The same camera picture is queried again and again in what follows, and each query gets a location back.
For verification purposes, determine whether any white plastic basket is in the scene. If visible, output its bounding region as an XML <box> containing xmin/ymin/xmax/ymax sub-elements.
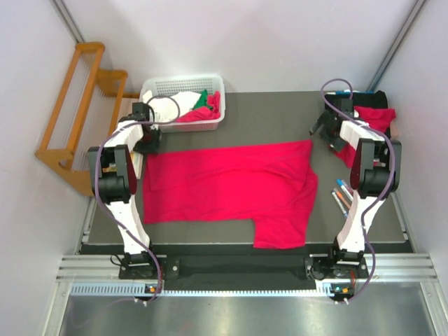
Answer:
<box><xmin>139</xmin><ymin>74</ymin><xmax>225</xmax><ymax>133</ymax></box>

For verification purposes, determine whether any grey marker pen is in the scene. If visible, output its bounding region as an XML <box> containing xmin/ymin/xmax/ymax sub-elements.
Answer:
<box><xmin>331</xmin><ymin>190</ymin><xmax>348</xmax><ymax>218</ymax></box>

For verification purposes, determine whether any green shirt in basket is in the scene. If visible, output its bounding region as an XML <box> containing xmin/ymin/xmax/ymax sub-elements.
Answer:
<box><xmin>192</xmin><ymin>90</ymin><xmax>215</xmax><ymax>111</ymax></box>

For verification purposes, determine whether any red shirt in basket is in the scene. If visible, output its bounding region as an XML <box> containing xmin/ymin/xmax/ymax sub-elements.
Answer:
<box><xmin>176</xmin><ymin>91</ymin><xmax>221</xmax><ymax>123</ymax></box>

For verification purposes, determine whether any orange marker pen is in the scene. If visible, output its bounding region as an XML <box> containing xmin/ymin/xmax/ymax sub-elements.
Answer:
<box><xmin>334</xmin><ymin>188</ymin><xmax>351</xmax><ymax>210</ymax></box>

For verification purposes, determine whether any red t-shirt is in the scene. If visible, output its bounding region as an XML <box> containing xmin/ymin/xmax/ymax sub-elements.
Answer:
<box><xmin>142</xmin><ymin>140</ymin><xmax>319</xmax><ymax>249</ymax></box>
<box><xmin>335</xmin><ymin>106</ymin><xmax>396</xmax><ymax>168</ymax></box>

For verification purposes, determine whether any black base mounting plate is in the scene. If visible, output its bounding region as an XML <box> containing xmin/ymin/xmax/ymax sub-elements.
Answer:
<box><xmin>118</xmin><ymin>253</ymin><xmax>367</xmax><ymax>291</ymax></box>

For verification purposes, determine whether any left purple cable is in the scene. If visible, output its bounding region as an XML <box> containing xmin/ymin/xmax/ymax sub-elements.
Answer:
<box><xmin>94</xmin><ymin>96</ymin><xmax>181</xmax><ymax>302</ymax></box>

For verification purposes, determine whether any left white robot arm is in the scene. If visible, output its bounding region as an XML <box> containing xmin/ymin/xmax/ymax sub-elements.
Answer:
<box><xmin>87</xmin><ymin>102</ymin><xmax>161</xmax><ymax>278</ymax></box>

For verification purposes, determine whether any red t-shirt on stack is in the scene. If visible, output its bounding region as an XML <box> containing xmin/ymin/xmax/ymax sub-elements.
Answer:
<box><xmin>335</xmin><ymin>106</ymin><xmax>396</xmax><ymax>168</ymax></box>

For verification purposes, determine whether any beige folded cloth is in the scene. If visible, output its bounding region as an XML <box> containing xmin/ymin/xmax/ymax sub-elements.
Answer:
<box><xmin>389</xmin><ymin>120</ymin><xmax>400</xmax><ymax>140</ymax></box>

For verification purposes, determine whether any white shirt in basket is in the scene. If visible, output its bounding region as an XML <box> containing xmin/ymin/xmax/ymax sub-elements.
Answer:
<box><xmin>149</xmin><ymin>92</ymin><xmax>200</xmax><ymax>123</ymax></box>

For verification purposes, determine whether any slotted cable duct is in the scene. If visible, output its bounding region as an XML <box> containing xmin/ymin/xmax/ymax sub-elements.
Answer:
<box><xmin>70</xmin><ymin>283</ymin><xmax>349</xmax><ymax>298</ymax></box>

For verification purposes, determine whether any orange wooden rack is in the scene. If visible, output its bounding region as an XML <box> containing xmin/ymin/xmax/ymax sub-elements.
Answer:
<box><xmin>35</xmin><ymin>42</ymin><xmax>139</xmax><ymax>197</ymax></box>

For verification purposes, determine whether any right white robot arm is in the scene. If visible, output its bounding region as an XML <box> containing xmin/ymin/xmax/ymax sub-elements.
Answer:
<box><xmin>306</xmin><ymin>94</ymin><xmax>402</xmax><ymax>280</ymax></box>

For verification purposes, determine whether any blue marker pen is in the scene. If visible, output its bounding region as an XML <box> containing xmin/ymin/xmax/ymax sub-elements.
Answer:
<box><xmin>337</xmin><ymin>179</ymin><xmax>353</xmax><ymax>200</ymax></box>

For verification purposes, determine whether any blue folded cloth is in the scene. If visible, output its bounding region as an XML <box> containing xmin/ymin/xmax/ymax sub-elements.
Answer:
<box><xmin>334</xmin><ymin>89</ymin><xmax>375</xmax><ymax>95</ymax></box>

